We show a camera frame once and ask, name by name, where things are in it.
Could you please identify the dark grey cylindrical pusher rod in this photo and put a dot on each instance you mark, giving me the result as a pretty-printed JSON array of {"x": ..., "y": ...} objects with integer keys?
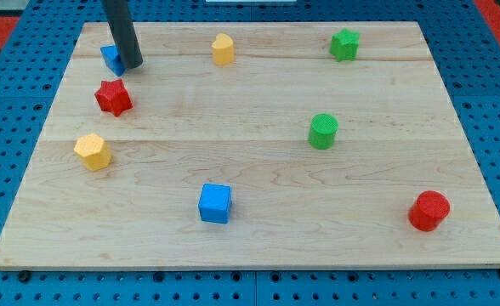
[{"x": 122, "y": 30}]

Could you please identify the blue triangle block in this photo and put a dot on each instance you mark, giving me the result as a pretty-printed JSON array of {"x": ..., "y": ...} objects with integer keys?
[{"x": 112, "y": 59}]

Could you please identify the red star block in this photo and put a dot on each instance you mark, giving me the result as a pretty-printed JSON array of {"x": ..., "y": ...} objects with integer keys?
[{"x": 113, "y": 97}]

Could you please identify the green star block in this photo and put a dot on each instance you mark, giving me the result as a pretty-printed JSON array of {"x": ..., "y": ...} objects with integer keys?
[{"x": 344, "y": 45}]

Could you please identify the yellow heart block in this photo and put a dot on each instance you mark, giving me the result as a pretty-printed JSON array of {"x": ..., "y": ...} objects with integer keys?
[{"x": 223, "y": 49}]

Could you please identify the yellow hexagon block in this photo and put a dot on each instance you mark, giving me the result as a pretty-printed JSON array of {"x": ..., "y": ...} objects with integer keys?
[{"x": 93, "y": 152}]

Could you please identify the light wooden board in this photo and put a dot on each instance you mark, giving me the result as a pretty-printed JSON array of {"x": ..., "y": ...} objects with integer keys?
[{"x": 246, "y": 125}]

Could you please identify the blue cube block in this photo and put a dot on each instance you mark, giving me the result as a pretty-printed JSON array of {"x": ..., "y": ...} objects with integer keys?
[{"x": 214, "y": 203}]

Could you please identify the green cylinder block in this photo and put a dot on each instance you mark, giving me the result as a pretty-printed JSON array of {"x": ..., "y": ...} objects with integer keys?
[{"x": 323, "y": 130}]

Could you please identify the red cylinder block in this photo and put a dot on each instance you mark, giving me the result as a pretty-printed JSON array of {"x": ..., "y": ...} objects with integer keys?
[{"x": 428, "y": 210}]

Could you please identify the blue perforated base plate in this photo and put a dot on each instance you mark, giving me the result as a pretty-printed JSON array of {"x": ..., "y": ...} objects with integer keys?
[{"x": 33, "y": 61}]

